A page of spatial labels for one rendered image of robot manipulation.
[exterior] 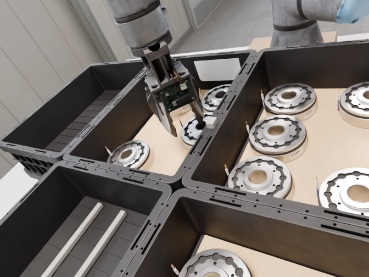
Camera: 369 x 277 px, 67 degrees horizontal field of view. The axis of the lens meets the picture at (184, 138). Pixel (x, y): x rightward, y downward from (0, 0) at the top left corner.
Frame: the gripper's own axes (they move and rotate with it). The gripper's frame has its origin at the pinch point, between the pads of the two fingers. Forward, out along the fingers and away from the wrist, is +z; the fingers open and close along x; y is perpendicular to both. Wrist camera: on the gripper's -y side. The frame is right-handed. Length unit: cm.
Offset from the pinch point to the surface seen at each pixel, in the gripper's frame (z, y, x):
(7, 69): 6, -147, -81
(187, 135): 2.7, 0.3, -0.6
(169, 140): 5.6, -4.5, -4.8
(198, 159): -4.4, 16.4, -1.3
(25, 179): 19, -38, -58
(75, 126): 5.7, -33.3, -30.5
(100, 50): 31, -192, -29
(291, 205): -4.5, 30.6, 5.9
